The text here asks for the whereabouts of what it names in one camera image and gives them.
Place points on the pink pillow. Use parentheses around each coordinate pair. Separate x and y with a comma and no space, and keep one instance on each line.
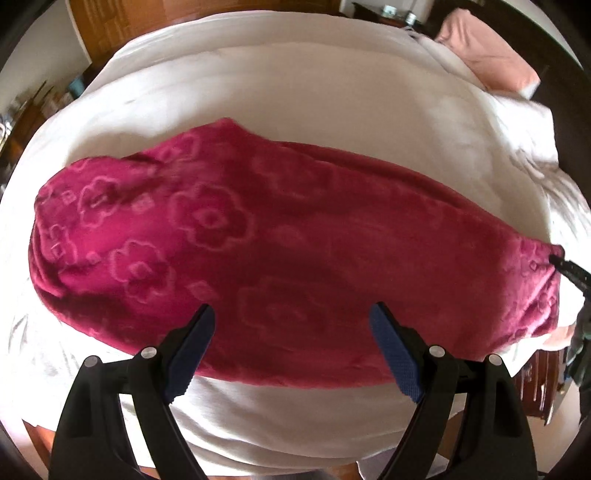
(490,58)

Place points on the white bed duvet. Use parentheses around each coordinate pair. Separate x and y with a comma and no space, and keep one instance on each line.
(304,78)

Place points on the cluttered wooden side table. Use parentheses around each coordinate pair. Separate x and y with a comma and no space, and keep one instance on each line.
(24,118)

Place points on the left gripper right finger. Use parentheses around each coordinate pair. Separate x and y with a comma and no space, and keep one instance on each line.
(494,440)

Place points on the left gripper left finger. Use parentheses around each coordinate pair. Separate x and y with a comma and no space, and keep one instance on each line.
(92,441)

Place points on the dark wooden nightstand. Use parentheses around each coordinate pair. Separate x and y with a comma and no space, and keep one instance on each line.
(400,14)

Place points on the pink fleece pants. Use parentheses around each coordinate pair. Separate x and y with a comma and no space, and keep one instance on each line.
(290,244)

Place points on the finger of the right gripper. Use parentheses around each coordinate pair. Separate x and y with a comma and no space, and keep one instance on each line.
(578,276)

